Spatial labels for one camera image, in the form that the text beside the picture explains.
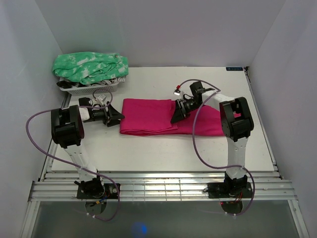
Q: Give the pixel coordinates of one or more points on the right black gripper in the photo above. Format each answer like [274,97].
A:
[178,115]

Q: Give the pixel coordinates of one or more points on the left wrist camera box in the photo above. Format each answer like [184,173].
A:
[101,99]

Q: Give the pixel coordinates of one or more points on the aluminium front rail frame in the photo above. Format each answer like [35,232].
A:
[166,168]

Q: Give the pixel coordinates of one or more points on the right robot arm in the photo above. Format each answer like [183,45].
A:
[236,124]

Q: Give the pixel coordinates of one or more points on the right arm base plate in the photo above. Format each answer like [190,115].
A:
[218,190]

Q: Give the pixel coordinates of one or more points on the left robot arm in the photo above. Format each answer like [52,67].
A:
[68,132]

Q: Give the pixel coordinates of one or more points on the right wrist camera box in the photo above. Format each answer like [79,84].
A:
[178,92]

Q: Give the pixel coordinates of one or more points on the green white patterned garment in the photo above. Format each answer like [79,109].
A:
[89,67]

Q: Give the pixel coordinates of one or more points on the pink trousers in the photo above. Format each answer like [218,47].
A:
[152,117]

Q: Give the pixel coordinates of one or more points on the black white clothes in basket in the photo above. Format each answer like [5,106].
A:
[111,81]

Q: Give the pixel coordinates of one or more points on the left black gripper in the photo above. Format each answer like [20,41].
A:
[115,114]

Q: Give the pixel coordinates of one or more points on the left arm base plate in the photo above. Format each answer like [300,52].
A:
[96,191]

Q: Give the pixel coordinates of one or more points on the blue table label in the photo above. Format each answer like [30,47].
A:
[234,68]

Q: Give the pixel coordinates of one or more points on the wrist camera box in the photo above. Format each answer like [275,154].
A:
[178,92]
[101,99]

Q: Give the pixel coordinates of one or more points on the white plastic basket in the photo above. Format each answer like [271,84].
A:
[79,89]

